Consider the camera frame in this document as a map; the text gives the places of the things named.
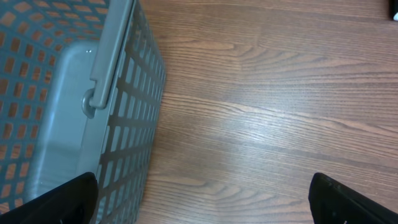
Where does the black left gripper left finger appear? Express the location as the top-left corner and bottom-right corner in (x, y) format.
(1, 172), (98, 224)

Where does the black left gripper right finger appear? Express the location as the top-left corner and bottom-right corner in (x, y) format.
(308, 172), (397, 224)

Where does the white barcode scanner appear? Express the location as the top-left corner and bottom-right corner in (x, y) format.
(389, 0), (398, 22)

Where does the grey plastic basket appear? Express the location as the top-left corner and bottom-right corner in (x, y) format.
(1, 0), (166, 223)

